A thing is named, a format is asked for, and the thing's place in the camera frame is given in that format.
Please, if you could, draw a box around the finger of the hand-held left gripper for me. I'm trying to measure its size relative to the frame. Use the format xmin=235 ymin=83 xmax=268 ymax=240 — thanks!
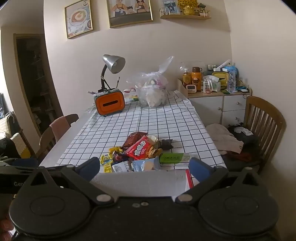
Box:
xmin=0 ymin=158 xmax=39 ymax=166
xmin=0 ymin=164 xmax=75 ymax=173

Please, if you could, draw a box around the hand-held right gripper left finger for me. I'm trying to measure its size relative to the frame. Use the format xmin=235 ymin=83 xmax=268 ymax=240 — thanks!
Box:
xmin=18 ymin=157 xmax=115 ymax=205

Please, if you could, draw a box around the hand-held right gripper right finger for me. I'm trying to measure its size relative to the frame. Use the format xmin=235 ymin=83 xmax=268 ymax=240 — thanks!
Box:
xmin=174 ymin=157 xmax=269 ymax=204

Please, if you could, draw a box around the yellow cartoon snack packet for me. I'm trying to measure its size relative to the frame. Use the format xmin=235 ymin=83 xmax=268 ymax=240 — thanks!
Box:
xmin=100 ymin=153 xmax=114 ymax=166

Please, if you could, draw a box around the light blue snack packet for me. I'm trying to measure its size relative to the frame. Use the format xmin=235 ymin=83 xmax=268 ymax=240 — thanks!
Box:
xmin=131 ymin=156 xmax=162 ymax=172

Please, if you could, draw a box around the red white packet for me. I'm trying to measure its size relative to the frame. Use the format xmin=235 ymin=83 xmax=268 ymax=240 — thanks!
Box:
xmin=185 ymin=169 xmax=194 ymax=189

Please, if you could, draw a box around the yellow white chair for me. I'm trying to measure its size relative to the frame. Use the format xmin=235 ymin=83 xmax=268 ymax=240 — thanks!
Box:
xmin=10 ymin=132 xmax=31 ymax=158

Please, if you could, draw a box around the black cloth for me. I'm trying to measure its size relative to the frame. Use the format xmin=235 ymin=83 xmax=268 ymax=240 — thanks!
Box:
xmin=0 ymin=138 xmax=21 ymax=158

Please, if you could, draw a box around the green snack bar packet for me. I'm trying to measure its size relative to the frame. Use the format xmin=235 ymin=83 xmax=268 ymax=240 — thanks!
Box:
xmin=159 ymin=153 xmax=191 ymax=165

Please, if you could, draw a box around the dark brown packet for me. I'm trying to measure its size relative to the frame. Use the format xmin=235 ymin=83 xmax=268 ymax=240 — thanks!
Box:
xmin=112 ymin=151 xmax=128 ymax=163

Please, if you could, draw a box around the white blue small packet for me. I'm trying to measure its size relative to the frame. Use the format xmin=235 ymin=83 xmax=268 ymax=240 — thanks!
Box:
xmin=112 ymin=161 xmax=133 ymax=173

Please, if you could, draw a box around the beige cloth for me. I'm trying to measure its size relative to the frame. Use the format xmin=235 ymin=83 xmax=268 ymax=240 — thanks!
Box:
xmin=206 ymin=123 xmax=244 ymax=155

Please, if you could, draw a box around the dark snack packet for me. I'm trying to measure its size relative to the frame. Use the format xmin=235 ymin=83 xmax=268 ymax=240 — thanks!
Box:
xmin=160 ymin=138 xmax=174 ymax=150

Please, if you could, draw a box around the pink cloth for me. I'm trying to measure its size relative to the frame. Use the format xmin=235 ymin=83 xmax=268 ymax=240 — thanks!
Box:
xmin=50 ymin=116 xmax=71 ymax=142

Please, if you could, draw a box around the red cloth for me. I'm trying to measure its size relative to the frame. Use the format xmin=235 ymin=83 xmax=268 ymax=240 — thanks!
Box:
xmin=231 ymin=152 xmax=252 ymax=162

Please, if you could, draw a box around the cookie print snack packet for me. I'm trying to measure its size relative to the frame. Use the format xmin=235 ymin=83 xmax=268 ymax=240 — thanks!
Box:
xmin=148 ymin=136 xmax=163 ymax=159

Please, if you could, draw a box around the red-brown snack packet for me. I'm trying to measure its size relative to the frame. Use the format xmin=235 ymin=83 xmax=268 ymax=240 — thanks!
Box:
xmin=121 ymin=132 xmax=148 ymax=151

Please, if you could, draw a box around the red snack packet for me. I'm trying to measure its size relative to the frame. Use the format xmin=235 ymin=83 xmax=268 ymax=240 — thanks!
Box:
xmin=127 ymin=136 xmax=155 ymax=161

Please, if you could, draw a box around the black bag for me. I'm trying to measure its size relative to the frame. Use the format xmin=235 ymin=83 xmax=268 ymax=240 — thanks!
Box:
xmin=227 ymin=124 xmax=258 ymax=145

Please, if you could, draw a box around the checkered tablecloth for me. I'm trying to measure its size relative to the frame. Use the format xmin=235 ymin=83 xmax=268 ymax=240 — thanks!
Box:
xmin=57 ymin=90 xmax=228 ymax=172

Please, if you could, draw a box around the orange tissue box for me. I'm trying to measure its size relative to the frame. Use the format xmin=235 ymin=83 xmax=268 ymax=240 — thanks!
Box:
xmin=94 ymin=89 xmax=125 ymax=117

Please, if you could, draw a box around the white cabinet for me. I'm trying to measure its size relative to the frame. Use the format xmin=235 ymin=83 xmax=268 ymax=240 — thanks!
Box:
xmin=188 ymin=89 xmax=253 ymax=127

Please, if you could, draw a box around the white green packet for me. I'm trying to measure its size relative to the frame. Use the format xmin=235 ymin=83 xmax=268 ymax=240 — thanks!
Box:
xmin=122 ymin=89 xmax=139 ymax=104

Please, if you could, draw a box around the wooden slatted chair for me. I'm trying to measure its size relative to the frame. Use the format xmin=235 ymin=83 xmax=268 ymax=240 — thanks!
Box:
xmin=228 ymin=96 xmax=287 ymax=175

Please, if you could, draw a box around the orange thermos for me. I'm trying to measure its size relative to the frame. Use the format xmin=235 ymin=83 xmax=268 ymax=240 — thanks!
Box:
xmin=191 ymin=67 xmax=203 ymax=91

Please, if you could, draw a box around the orange bottle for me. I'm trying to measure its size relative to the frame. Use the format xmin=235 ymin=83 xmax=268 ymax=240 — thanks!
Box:
xmin=182 ymin=69 xmax=192 ymax=88

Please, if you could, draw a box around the clear water bottle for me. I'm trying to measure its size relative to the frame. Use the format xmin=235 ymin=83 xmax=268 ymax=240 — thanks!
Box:
xmin=227 ymin=73 xmax=236 ymax=94

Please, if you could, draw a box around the clear plastic bag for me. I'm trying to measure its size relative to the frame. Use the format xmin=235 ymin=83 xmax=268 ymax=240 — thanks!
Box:
xmin=126 ymin=56 xmax=174 ymax=108

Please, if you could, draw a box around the yellow box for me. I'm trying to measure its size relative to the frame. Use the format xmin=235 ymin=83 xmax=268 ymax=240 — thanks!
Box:
xmin=211 ymin=72 xmax=229 ymax=88

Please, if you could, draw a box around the blue package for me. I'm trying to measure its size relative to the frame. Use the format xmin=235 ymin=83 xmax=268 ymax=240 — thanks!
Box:
xmin=223 ymin=66 xmax=240 ymax=80

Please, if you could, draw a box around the white tube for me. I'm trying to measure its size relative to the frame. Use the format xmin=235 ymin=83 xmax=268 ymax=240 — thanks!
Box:
xmin=214 ymin=59 xmax=232 ymax=70

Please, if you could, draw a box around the silver desk lamp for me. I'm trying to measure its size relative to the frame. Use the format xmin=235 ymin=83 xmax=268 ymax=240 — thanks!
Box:
xmin=99 ymin=54 xmax=126 ymax=93

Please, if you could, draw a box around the egg print framed picture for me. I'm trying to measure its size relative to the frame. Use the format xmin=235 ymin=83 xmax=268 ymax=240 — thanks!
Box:
xmin=64 ymin=0 xmax=93 ymax=39

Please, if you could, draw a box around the figures print framed picture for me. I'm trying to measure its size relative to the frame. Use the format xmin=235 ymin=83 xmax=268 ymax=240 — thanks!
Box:
xmin=106 ymin=0 xmax=153 ymax=29

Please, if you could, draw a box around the yellow figurine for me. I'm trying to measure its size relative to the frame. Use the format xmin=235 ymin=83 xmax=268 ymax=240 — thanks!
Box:
xmin=178 ymin=0 xmax=200 ymax=16

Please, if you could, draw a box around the blue card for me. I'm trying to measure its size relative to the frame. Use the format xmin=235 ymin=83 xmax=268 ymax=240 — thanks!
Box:
xmin=162 ymin=0 xmax=179 ymax=15

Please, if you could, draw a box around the wall shelf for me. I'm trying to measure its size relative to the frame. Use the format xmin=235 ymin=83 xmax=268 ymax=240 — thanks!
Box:
xmin=160 ymin=7 xmax=212 ymax=20

